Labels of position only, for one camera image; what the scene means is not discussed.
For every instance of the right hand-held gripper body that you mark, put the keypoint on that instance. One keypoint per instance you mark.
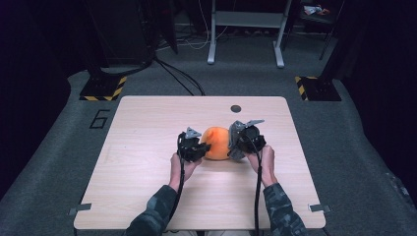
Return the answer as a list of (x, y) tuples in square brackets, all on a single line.
[(250, 139)]

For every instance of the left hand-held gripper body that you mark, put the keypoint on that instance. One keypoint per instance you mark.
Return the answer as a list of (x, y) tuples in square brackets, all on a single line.
[(190, 149)]

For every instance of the orange plush toy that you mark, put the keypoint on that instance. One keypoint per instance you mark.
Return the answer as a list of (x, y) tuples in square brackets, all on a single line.
[(216, 144)]

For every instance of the grey fuzzy plush cover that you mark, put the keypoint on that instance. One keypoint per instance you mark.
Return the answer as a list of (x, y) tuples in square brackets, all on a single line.
[(233, 141)]

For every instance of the person's left hand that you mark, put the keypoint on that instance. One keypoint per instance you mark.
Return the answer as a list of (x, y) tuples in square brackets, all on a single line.
[(177, 173)]

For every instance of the person's right hand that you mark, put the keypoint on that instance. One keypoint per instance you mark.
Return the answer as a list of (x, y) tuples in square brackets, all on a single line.
[(268, 167)]

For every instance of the dark round table grommet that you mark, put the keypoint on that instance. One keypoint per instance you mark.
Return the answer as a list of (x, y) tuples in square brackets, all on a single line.
[(235, 108)]

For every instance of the black stand base striped edge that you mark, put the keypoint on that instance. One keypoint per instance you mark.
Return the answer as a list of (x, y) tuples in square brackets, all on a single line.
[(101, 90), (319, 89)]

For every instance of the grey tape strip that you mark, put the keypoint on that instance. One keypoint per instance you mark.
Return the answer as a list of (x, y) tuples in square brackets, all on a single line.
[(80, 208), (319, 207)]

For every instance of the dark cabinet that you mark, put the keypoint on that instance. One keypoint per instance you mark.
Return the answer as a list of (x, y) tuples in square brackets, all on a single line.
[(121, 29)]

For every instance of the small colourful thing on shelf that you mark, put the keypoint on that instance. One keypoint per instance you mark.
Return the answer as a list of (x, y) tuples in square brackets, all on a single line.
[(314, 10)]

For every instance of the white metal desk frame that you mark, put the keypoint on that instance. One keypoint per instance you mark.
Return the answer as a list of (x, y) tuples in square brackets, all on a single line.
[(249, 19)]

